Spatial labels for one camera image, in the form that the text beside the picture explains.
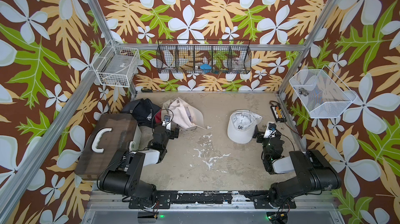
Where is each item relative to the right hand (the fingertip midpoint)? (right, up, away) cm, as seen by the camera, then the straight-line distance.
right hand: (264, 126), depth 89 cm
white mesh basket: (+28, +17, -9) cm, 33 cm away
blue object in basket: (-34, +36, +6) cm, 50 cm away
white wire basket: (-85, +34, -3) cm, 92 cm away
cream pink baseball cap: (-45, +6, -5) cm, 46 cm away
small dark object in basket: (+20, +19, -5) cm, 28 cm away
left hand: (-56, +2, +3) cm, 56 cm away
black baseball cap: (-74, +9, +10) cm, 75 cm away
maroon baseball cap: (-64, +5, +7) cm, 65 cm away
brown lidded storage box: (-83, -3, -12) cm, 83 cm away
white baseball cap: (-10, -1, +12) cm, 16 cm away
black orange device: (+17, +7, +18) cm, 26 cm away
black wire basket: (-35, +43, +10) cm, 57 cm away
